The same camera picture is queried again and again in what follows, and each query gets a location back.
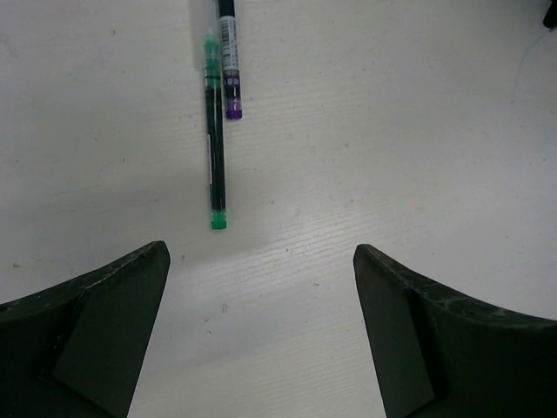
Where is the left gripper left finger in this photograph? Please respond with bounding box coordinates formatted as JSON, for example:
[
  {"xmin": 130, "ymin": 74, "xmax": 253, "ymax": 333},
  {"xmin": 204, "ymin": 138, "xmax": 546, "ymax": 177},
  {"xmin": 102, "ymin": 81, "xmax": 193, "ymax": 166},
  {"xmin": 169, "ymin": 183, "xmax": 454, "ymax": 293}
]
[{"xmin": 1, "ymin": 241, "xmax": 171, "ymax": 417}]

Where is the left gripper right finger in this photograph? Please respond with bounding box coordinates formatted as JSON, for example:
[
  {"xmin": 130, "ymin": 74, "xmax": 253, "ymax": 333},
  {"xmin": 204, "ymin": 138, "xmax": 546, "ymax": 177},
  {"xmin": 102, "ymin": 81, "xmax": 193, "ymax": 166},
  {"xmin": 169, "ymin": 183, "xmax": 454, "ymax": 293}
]
[{"xmin": 353, "ymin": 244, "xmax": 556, "ymax": 417}]

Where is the dark green pen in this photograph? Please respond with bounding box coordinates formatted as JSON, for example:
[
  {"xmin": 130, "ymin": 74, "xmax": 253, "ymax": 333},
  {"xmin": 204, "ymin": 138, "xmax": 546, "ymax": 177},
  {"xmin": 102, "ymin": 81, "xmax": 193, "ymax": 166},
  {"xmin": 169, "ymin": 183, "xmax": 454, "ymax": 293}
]
[{"xmin": 203, "ymin": 26, "xmax": 227, "ymax": 231}]

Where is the black slotted container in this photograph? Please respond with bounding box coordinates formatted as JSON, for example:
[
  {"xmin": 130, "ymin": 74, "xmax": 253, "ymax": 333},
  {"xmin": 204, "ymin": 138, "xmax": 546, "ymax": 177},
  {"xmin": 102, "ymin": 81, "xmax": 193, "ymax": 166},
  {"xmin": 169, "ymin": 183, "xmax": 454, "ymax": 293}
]
[{"xmin": 542, "ymin": 0, "xmax": 557, "ymax": 30}]

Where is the purple barcode pen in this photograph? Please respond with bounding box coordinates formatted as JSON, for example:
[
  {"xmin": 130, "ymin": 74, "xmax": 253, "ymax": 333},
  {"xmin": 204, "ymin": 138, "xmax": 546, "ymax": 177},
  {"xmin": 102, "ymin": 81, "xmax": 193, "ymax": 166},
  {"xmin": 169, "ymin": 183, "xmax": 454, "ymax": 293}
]
[{"xmin": 217, "ymin": 0, "xmax": 243, "ymax": 120}]

